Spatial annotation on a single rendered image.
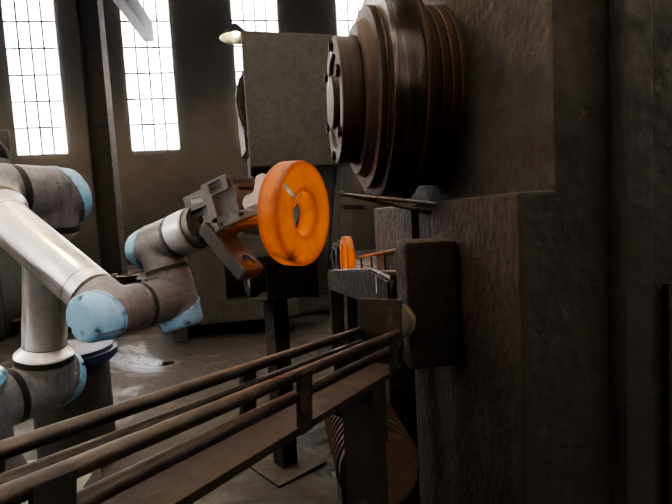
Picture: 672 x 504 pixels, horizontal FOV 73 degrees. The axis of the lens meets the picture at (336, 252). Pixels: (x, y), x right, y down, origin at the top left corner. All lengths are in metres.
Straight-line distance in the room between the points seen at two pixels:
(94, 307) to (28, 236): 0.21
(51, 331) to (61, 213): 0.25
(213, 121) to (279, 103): 7.70
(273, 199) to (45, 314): 0.66
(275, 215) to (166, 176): 10.81
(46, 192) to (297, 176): 0.56
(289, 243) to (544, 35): 0.46
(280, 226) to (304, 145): 3.12
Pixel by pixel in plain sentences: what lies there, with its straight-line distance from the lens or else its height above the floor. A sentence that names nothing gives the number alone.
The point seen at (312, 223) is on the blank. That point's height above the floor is 0.84.
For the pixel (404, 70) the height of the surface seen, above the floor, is 1.12.
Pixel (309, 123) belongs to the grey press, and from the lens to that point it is 3.77.
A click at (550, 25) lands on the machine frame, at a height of 1.09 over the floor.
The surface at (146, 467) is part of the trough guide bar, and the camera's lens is 0.34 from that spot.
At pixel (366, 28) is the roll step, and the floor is 1.23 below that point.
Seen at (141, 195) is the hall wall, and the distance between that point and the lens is 11.52.
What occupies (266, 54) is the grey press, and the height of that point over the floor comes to 2.11.
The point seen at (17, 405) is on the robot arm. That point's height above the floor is 0.51.
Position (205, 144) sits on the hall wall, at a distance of 11.33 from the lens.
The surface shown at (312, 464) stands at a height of 0.01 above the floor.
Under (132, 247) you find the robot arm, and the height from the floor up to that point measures 0.82.
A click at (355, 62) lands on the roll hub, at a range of 1.01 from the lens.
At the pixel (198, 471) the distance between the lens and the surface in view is 0.41.
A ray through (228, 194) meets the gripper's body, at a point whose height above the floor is 0.90.
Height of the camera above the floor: 0.85
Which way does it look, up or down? 4 degrees down
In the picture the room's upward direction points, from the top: 3 degrees counter-clockwise
